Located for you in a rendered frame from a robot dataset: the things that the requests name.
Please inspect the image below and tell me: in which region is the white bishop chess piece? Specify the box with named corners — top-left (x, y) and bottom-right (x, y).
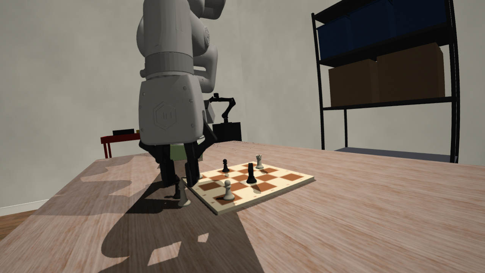
top-left (178, 179), bottom-right (191, 207)

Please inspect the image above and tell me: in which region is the wooden chessboard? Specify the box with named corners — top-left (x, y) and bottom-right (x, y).
top-left (189, 162), bottom-right (314, 215)

